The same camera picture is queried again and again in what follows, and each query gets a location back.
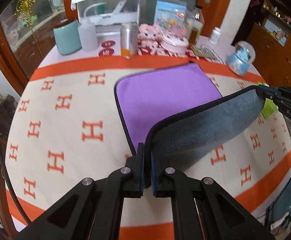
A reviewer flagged white pill bottle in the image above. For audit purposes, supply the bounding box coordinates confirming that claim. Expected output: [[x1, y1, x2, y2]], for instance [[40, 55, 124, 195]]
[[209, 27, 221, 44]]

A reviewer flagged pink dome music box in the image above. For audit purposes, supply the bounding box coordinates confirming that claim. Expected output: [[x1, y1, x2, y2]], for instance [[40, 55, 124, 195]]
[[161, 18, 189, 54]]

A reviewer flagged red white printed mat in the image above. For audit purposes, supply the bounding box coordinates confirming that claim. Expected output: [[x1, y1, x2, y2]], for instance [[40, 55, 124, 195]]
[[98, 39, 226, 65]]

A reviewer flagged glass bottle amber liquid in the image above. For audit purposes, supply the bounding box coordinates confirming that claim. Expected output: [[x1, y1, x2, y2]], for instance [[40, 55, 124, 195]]
[[184, 5, 205, 45]]

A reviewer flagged green tissue pack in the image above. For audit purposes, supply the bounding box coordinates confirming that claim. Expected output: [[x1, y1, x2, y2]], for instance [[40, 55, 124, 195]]
[[256, 81, 279, 120]]

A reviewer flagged blue illustrated box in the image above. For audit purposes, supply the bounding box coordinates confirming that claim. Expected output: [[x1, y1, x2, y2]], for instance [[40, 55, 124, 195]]
[[154, 0, 187, 33]]

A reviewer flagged pink block figure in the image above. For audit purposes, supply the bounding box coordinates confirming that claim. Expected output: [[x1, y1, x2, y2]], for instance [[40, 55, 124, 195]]
[[138, 23, 162, 49]]

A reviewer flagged wooden glass door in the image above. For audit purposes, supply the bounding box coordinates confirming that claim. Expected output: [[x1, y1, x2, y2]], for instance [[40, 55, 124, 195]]
[[0, 0, 230, 94]]

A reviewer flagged blister pill pack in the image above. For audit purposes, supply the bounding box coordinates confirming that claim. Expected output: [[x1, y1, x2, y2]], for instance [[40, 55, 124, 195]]
[[190, 45, 216, 60]]

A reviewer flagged white squeeze bottle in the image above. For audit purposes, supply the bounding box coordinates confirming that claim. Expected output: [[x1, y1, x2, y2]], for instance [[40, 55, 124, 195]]
[[78, 17, 98, 52]]

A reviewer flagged purple and grey towel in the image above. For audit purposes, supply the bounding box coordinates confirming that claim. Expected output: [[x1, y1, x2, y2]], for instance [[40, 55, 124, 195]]
[[113, 61, 266, 172]]

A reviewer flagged blue snow globe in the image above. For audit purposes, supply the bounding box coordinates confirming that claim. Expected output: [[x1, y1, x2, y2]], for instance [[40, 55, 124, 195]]
[[226, 41, 256, 76]]

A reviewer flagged wooden shelf cabinet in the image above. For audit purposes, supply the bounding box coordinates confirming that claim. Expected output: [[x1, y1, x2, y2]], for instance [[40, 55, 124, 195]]
[[232, 0, 291, 87]]

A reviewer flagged white appliance with cloth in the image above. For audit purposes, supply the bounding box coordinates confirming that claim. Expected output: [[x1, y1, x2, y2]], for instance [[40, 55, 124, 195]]
[[70, 0, 151, 34]]

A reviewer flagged silver orange can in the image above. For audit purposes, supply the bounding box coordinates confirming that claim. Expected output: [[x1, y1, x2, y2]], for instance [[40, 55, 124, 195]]
[[120, 22, 138, 59]]

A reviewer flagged teal cylindrical container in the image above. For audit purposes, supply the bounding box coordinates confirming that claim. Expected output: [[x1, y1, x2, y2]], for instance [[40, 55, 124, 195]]
[[53, 18, 81, 55]]

